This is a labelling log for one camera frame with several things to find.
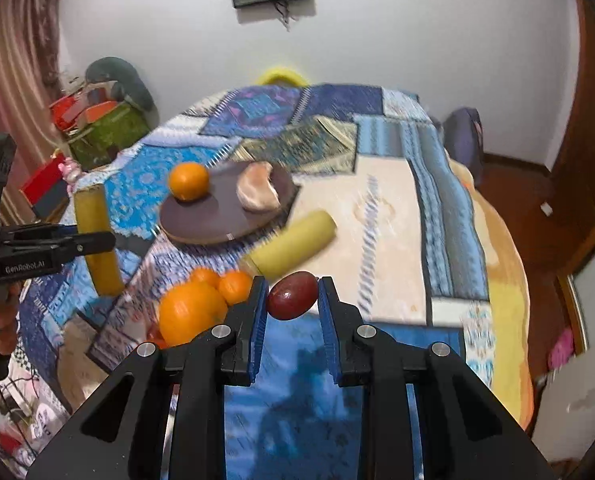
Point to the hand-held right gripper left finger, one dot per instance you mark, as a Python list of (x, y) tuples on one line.
[(257, 332)]

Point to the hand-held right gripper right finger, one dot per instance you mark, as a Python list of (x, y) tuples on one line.
[(328, 332)]

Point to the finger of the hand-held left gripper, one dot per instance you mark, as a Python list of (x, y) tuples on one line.
[(77, 245)]

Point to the yellow-green oblong fruit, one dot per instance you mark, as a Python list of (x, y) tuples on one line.
[(292, 246), (97, 210)]

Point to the dark red plum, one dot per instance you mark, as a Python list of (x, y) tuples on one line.
[(292, 295)]

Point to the person's left hand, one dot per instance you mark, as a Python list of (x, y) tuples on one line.
[(7, 327)]

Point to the small tangerine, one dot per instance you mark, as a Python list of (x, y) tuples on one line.
[(205, 276), (235, 286)]

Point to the large orange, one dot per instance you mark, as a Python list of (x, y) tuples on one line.
[(191, 314)]

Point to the orange red box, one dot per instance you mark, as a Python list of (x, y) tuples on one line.
[(77, 107)]

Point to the green box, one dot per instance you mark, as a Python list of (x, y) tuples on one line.
[(110, 132)]

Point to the striped curtain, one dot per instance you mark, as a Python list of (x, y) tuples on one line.
[(17, 60)]

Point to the blue patchwork blanket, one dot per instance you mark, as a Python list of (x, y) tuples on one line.
[(377, 220)]

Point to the brown round plate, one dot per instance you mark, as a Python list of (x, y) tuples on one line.
[(227, 210)]

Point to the round orange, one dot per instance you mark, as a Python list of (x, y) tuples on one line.
[(189, 181)]

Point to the peeled pomelo piece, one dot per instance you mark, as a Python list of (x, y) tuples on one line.
[(258, 187)]

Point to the grey plush toy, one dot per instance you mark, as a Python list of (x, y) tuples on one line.
[(122, 80)]

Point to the pink cloth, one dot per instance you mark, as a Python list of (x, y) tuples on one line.
[(560, 351)]

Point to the blue chair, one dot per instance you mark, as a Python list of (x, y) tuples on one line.
[(463, 136)]

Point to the yellow round object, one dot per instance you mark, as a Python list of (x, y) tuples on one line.
[(278, 75)]

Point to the wooden door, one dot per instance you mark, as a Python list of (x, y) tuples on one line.
[(587, 125)]

